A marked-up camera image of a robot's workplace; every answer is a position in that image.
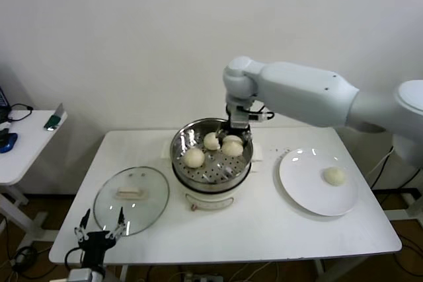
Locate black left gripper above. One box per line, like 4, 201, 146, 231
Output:
73, 206, 126, 268

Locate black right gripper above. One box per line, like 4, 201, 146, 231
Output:
215, 105, 252, 146

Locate white steamed baozi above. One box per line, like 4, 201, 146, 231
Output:
220, 135, 245, 157
322, 166, 348, 186
183, 148, 205, 168
203, 131, 221, 151

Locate round glass pot lid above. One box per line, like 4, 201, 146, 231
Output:
93, 166, 171, 237

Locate stainless steel steamer basket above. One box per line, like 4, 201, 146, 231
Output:
161, 117, 264, 194

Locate white electric cooking pot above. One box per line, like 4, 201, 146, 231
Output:
171, 159, 262, 213

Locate white round plate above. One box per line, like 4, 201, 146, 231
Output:
273, 147, 360, 217

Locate white side table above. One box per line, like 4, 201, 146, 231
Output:
0, 109, 69, 246

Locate blue computer mouse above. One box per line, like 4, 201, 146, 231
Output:
0, 131, 19, 154

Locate dark laptop computer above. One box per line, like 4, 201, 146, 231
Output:
0, 85, 11, 123

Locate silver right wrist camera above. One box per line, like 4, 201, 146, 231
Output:
230, 105, 268, 129

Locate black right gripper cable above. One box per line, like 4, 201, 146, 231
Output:
250, 102, 276, 121

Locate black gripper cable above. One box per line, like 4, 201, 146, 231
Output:
250, 102, 276, 121
65, 247, 85, 271

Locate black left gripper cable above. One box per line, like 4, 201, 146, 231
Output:
65, 247, 85, 271

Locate black floor cable bundle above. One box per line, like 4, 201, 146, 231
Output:
11, 244, 39, 273

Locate green handled metal scraper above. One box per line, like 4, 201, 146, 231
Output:
43, 102, 65, 131

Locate black cable with plug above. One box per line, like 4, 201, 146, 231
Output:
7, 102, 34, 123

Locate white wall cable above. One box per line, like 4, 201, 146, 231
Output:
365, 145, 397, 180

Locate black wall cable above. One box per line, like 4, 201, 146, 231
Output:
370, 159, 423, 191

